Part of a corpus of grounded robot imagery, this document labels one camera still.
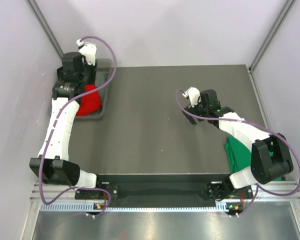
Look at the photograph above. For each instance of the green folded t shirt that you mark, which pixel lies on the green folded t shirt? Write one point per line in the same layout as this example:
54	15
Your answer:
238	155

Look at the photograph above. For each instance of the red t shirt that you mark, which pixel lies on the red t shirt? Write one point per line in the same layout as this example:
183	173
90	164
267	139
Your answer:
89	104

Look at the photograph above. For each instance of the aluminium corner post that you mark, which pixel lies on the aluminium corner post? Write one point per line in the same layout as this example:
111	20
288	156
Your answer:
34	7
283	13

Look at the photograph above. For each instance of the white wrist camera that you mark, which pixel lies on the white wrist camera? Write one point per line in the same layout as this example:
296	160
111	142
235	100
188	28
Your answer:
193	95
88	50

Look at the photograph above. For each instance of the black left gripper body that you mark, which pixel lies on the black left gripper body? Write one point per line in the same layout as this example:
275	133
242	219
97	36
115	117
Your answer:
88	75

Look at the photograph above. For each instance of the right aluminium corner post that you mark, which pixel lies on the right aluminium corner post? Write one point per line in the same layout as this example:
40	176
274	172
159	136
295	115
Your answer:
283	13

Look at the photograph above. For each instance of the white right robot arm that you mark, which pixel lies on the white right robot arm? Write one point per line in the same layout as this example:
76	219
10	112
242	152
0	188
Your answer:
270	154

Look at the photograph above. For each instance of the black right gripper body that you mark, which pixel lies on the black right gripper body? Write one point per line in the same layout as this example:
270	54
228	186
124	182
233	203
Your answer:
199	109

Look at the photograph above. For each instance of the grey plastic bin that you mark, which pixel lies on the grey plastic bin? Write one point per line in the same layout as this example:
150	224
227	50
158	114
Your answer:
104	69

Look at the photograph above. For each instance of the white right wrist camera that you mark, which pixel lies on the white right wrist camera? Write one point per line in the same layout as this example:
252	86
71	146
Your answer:
193	95

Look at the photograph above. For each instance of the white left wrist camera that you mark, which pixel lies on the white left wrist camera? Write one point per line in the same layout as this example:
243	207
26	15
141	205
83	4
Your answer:
88	50

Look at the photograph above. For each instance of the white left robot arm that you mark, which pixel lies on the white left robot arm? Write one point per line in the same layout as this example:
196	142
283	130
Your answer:
52	164

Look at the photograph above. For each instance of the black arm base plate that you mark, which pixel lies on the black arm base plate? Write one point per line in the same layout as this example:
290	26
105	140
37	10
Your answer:
205	185

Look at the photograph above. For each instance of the slotted grey cable duct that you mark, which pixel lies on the slotted grey cable duct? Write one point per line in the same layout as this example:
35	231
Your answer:
92	207

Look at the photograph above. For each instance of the left aluminium corner post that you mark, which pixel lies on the left aluminium corner post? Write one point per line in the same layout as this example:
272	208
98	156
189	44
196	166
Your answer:
34	7

